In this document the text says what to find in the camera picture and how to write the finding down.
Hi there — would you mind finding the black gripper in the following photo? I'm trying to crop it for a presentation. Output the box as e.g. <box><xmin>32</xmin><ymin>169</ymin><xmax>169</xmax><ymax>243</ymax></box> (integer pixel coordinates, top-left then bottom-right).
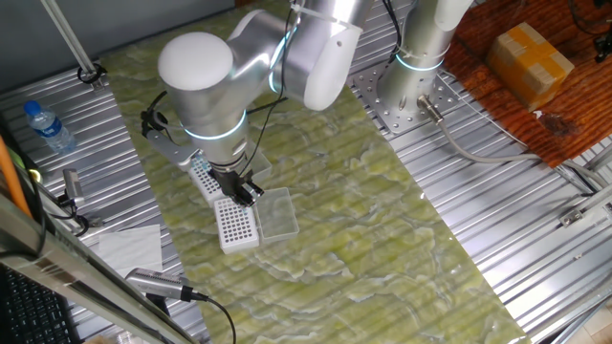
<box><xmin>209</xmin><ymin>164</ymin><xmax>265</xmax><ymax>205</ymax></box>

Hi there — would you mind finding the white pipette tip rack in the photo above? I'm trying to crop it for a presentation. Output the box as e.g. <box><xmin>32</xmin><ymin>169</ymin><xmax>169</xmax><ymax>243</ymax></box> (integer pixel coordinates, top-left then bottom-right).
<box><xmin>212</xmin><ymin>195</ymin><xmax>261</xmax><ymax>256</ymax></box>
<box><xmin>187</xmin><ymin>155</ymin><xmax>229</xmax><ymax>210</ymax></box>

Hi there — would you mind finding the clear plastic box lid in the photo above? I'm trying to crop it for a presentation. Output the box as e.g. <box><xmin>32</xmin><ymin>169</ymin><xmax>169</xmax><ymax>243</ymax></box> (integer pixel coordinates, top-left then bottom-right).
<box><xmin>248</xmin><ymin>150</ymin><xmax>273</xmax><ymax>185</ymax></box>
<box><xmin>252</xmin><ymin>186</ymin><xmax>300</xmax><ymax>245</ymax></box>

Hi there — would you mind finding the green marble pattern mat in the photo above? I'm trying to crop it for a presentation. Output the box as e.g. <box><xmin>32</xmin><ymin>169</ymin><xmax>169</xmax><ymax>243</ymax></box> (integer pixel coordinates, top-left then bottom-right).
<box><xmin>98</xmin><ymin>0</ymin><xmax>533</xmax><ymax>344</ymax></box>

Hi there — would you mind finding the white paper sheet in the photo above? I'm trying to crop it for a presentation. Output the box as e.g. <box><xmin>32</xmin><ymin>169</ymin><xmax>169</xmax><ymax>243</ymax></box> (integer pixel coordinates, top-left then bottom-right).
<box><xmin>89</xmin><ymin>224</ymin><xmax>164</xmax><ymax>279</ymax></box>

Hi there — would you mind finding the black clamp tool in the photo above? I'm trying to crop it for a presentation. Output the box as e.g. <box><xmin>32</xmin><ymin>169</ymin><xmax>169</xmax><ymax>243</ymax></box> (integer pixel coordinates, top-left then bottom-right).
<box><xmin>50</xmin><ymin>193</ymin><xmax>104</xmax><ymax>239</ymax></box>

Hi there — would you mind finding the clear water bottle blue cap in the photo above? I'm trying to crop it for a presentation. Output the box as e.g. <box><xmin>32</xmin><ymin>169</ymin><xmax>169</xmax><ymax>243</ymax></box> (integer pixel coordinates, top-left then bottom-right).
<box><xmin>23</xmin><ymin>99</ymin><xmax>77</xmax><ymax>155</ymax></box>

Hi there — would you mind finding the orange tube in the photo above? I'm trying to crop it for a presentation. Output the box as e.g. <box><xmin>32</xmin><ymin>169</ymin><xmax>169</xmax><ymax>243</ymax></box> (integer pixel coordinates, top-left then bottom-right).
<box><xmin>0</xmin><ymin>135</ymin><xmax>33</xmax><ymax>219</ymax></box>

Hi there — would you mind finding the aluminium pole with black clamp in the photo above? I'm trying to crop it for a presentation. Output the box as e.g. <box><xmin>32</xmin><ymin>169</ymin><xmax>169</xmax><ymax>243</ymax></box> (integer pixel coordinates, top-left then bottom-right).
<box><xmin>39</xmin><ymin>0</ymin><xmax>108</xmax><ymax>92</ymax></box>

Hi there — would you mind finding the black keyboard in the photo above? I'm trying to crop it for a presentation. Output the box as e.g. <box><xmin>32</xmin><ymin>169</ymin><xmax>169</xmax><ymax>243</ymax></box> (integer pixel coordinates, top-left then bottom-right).
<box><xmin>0</xmin><ymin>265</ymin><xmax>83</xmax><ymax>344</ymax></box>

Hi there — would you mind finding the cardboard box with yellow tape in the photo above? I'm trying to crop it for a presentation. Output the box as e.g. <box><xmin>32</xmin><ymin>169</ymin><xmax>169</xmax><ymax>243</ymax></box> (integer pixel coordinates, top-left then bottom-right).
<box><xmin>486</xmin><ymin>21</ymin><xmax>576</xmax><ymax>113</ymax></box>

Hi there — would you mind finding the reddish brown wooden table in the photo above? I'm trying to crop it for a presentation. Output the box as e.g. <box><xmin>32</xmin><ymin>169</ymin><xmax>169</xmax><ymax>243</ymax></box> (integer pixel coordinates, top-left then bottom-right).
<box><xmin>442</xmin><ymin>0</ymin><xmax>612</xmax><ymax>169</ymax></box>

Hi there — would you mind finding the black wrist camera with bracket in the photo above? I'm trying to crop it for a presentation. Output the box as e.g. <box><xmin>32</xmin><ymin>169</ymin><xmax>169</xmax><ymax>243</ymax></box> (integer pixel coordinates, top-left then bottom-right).
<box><xmin>140</xmin><ymin>90</ymin><xmax>202</xmax><ymax>172</ymax></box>

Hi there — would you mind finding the black camera cable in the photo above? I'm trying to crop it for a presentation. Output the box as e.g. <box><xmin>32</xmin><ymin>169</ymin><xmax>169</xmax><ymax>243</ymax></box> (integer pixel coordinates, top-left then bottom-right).
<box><xmin>180</xmin><ymin>285</ymin><xmax>238</xmax><ymax>344</ymax></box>

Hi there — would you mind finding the large silver camera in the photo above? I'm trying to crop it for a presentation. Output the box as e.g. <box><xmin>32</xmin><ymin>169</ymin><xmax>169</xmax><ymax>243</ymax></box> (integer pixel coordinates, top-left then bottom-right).
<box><xmin>123</xmin><ymin>267</ymin><xmax>196</xmax><ymax>303</ymax></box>

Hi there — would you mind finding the small silver side camera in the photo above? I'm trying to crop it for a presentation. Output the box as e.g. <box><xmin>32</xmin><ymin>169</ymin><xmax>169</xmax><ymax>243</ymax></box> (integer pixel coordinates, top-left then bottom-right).
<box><xmin>61</xmin><ymin>168</ymin><xmax>86</xmax><ymax>205</ymax></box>

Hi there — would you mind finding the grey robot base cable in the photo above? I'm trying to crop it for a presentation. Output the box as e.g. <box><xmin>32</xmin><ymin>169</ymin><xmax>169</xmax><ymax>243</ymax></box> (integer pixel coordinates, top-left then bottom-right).
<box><xmin>417</xmin><ymin>94</ymin><xmax>612</xmax><ymax>192</ymax></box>

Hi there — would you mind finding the aluminium frame beam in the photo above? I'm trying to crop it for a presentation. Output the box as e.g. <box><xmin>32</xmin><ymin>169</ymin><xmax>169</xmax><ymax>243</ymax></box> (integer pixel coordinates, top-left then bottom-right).
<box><xmin>0</xmin><ymin>190</ymin><xmax>202</xmax><ymax>344</ymax></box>

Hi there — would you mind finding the aluminium profile with bracket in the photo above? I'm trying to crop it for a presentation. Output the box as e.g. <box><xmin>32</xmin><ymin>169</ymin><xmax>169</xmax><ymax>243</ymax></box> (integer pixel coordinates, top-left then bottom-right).
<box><xmin>557</xmin><ymin>183</ymin><xmax>612</xmax><ymax>229</ymax></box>

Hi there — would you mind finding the black equipment with cables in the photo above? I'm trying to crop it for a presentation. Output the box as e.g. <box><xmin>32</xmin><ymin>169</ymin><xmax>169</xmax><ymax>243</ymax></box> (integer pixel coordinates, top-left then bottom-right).
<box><xmin>567</xmin><ymin>0</ymin><xmax>612</xmax><ymax>64</ymax></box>

